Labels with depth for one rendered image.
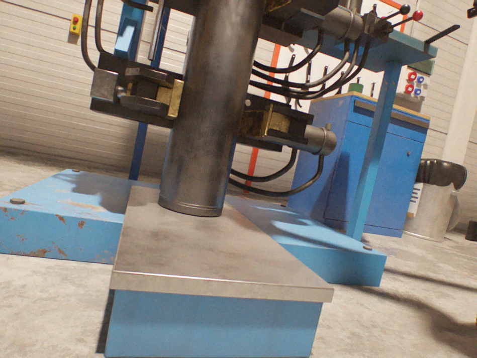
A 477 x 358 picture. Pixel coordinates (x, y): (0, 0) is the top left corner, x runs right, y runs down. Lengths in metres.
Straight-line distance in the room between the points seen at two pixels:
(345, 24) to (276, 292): 1.07
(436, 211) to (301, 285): 2.47
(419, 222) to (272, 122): 2.22
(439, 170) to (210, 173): 2.29
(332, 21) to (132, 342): 1.21
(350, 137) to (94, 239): 1.79
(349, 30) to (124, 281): 1.19
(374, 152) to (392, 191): 0.80
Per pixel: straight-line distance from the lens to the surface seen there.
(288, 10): 1.27
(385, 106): 1.84
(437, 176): 2.95
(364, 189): 1.79
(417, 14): 1.36
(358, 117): 2.30
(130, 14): 1.28
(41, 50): 3.19
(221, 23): 1.00
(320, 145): 1.26
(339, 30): 1.38
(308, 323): 0.66
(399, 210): 2.63
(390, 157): 2.49
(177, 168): 0.96
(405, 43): 1.71
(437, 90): 4.63
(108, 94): 1.07
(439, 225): 3.05
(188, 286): 0.53
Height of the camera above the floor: 0.36
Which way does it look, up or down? 4 degrees down
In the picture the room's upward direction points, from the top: 12 degrees clockwise
